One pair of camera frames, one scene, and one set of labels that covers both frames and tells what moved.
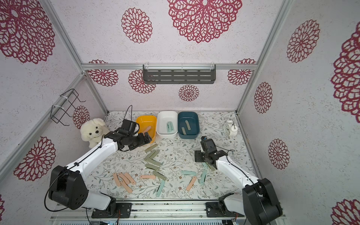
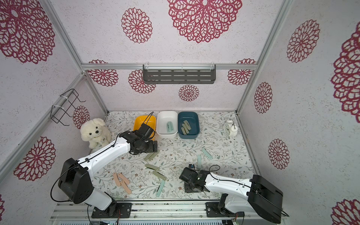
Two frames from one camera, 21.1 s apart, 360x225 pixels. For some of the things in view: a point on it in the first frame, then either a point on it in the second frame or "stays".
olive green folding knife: x=183 y=131 stays
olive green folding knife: x=188 y=125 stays
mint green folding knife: x=169 y=126 stays
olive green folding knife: x=211 y=167 → x=185 y=128
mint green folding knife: x=170 y=127 stays
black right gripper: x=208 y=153 → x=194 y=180
